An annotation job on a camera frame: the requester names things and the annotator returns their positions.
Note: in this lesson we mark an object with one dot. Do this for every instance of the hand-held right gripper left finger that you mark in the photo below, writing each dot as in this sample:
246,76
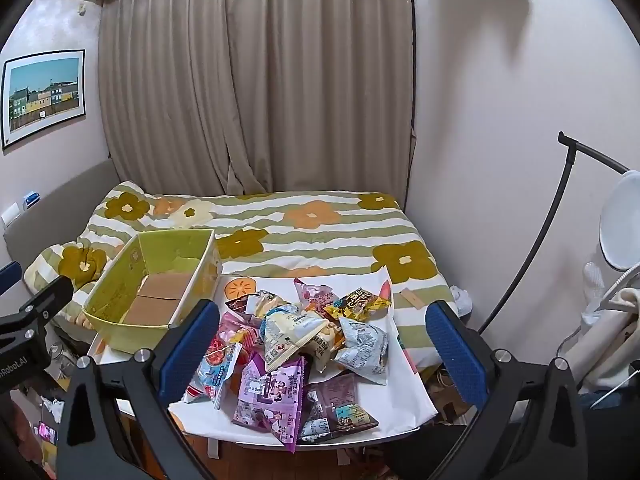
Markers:
187,347

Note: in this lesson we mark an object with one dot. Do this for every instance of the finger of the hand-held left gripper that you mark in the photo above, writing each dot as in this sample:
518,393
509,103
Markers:
52,296
10,279

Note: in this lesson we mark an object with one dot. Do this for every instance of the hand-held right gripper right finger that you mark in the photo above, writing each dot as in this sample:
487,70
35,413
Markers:
457,352

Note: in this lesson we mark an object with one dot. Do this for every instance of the green cardboard box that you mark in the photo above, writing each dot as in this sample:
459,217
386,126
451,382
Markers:
120,280

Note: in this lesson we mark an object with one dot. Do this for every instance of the cream bread snack packet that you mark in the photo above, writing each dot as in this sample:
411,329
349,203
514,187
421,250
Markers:
295,337

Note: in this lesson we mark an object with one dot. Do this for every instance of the light blue and red snack packet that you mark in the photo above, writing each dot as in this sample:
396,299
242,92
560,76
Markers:
217,367

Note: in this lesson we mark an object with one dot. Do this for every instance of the striped floral pillow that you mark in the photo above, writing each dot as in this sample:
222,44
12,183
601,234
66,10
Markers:
75,260

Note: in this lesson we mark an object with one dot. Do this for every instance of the pink striped snack packet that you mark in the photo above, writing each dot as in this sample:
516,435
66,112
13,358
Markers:
235,330

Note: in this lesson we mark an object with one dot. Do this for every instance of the white plastic bag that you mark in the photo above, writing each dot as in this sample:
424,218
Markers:
460,300

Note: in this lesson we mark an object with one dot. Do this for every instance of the white cloth with persimmon print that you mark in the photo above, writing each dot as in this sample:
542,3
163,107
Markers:
405,390

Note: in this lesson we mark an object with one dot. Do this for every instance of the brown paper tag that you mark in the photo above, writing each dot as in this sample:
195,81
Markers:
412,300

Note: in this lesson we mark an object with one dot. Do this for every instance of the smartphone with lit screen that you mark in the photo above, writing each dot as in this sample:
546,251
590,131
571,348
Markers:
45,432

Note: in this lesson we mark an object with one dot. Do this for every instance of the small blue device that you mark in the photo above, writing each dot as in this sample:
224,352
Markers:
31,199

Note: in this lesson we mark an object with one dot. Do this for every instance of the white and yellow snack packet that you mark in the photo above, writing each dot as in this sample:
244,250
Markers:
267,302

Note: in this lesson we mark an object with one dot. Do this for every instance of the pale blue snack packet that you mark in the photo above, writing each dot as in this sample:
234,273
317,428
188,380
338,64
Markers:
362,347

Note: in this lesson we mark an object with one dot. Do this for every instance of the grey headboard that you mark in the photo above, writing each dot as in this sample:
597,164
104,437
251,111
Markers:
65,200

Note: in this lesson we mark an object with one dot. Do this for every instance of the white table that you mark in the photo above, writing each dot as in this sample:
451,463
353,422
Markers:
214,450

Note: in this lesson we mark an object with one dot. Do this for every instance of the black and gold snack packet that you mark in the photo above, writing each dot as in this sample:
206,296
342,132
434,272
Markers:
357,305

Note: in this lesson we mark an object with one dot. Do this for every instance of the dark purple snack packet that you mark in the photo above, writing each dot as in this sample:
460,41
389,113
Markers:
335,402

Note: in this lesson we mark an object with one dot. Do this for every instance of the pink strawberry snack packet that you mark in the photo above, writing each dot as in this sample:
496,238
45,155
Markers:
312,294

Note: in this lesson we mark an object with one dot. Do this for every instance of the cream clothing pile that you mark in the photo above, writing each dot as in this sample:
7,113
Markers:
620,320

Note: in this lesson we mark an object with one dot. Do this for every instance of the framed picture of houses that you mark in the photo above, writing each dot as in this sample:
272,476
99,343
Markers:
42,95

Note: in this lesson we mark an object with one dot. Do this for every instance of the black lamp stand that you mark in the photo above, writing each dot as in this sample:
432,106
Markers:
562,185

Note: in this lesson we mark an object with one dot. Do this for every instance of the white round lamp head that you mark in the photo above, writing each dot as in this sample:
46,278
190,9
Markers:
622,220

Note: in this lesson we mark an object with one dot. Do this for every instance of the beige curtain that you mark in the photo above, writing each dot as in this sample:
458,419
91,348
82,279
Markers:
250,85

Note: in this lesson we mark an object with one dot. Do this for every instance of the white wall switch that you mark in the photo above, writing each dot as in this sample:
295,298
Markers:
10,213

